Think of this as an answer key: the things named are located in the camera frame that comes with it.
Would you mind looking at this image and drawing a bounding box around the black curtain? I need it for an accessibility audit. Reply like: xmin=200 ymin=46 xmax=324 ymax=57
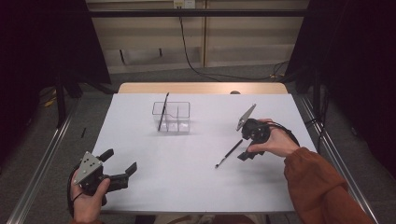
xmin=0 ymin=0 xmax=112 ymax=169
xmin=284 ymin=0 xmax=396 ymax=180

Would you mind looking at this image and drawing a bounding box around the wooden table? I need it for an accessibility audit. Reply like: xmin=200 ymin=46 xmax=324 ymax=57
xmin=117 ymin=82 xmax=289 ymax=95

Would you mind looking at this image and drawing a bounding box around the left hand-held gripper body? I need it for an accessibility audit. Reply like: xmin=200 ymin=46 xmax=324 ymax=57
xmin=73 ymin=150 xmax=130 ymax=196

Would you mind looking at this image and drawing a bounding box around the black horizontal frame bar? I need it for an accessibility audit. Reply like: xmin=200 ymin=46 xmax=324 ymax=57
xmin=87 ymin=8 xmax=310 ymax=19

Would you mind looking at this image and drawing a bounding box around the person's left hand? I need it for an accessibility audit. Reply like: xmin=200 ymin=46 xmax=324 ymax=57
xmin=70 ymin=178 xmax=112 ymax=223

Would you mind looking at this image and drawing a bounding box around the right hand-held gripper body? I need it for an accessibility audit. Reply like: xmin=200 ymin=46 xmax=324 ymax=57
xmin=235 ymin=103 xmax=272 ymax=147

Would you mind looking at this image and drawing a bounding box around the black pen with silver tip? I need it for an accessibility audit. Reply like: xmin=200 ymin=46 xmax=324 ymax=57
xmin=157 ymin=91 xmax=170 ymax=133
xmin=214 ymin=138 xmax=244 ymax=170

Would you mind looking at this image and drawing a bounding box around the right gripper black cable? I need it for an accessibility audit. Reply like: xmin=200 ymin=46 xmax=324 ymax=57
xmin=265 ymin=120 xmax=302 ymax=147

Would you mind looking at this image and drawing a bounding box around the aluminium rail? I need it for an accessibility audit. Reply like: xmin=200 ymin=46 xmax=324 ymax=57
xmin=300 ymin=94 xmax=380 ymax=224
xmin=6 ymin=99 xmax=82 ymax=224

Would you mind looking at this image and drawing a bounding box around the clear plastic organizer box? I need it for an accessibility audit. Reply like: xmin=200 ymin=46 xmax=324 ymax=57
xmin=151 ymin=101 xmax=191 ymax=135

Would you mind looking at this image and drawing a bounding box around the black power cable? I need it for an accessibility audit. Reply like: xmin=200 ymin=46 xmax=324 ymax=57
xmin=177 ymin=7 xmax=290 ymax=82

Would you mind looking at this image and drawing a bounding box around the white wall socket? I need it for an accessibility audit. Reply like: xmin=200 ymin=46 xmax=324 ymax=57
xmin=173 ymin=0 xmax=196 ymax=9

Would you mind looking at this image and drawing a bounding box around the person's right hand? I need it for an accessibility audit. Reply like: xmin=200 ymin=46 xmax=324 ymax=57
xmin=247 ymin=118 xmax=301 ymax=159

